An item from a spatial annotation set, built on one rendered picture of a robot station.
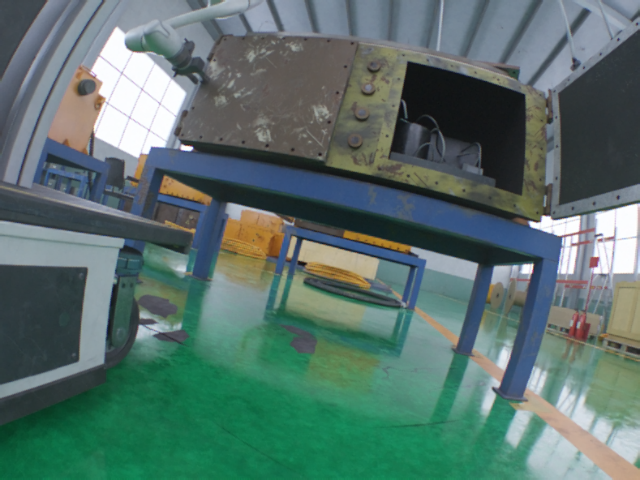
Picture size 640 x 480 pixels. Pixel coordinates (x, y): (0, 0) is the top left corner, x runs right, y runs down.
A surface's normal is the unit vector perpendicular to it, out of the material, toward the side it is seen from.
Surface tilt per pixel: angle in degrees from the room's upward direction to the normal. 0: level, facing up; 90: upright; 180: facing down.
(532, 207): 90
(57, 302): 90
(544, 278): 90
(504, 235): 90
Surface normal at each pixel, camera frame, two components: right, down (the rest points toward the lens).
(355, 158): -0.17, -0.10
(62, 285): 0.96, 0.25
